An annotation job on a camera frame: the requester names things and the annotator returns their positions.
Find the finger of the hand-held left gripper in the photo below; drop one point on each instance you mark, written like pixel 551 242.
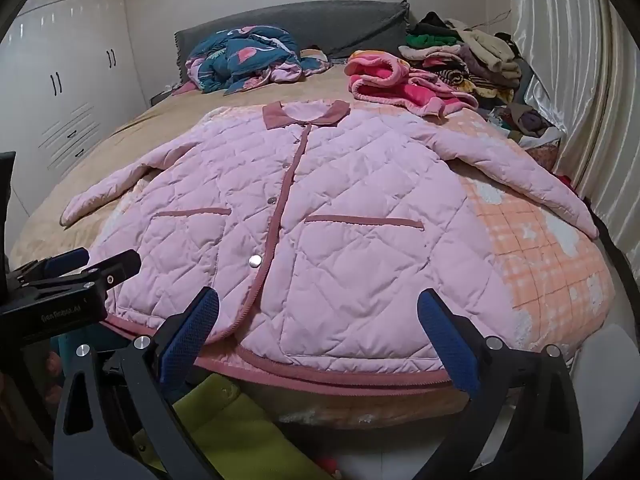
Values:
pixel 120 266
pixel 67 261

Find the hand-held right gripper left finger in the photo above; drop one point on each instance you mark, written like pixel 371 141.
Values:
pixel 200 320

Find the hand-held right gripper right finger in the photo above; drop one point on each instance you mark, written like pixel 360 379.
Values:
pixel 445 335

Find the pink quilted jacket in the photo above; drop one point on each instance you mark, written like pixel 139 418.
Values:
pixel 325 210

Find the bag of clothes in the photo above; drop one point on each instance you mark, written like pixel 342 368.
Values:
pixel 525 122

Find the pile of folded clothes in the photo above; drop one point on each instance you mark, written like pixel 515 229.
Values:
pixel 465 55

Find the orange plaid cloud blanket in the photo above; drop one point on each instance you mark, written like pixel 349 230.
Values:
pixel 540 260

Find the red bag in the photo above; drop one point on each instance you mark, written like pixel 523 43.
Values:
pixel 565 183

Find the white glossy wardrobe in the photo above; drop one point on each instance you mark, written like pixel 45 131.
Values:
pixel 75 60

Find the blue patterned garment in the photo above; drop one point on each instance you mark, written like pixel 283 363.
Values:
pixel 240 60

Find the pink fleece garment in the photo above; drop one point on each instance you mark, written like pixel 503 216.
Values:
pixel 390 85

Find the white satin curtain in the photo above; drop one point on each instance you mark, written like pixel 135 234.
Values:
pixel 565 60

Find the grey padded headboard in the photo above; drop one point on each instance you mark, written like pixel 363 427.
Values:
pixel 325 25

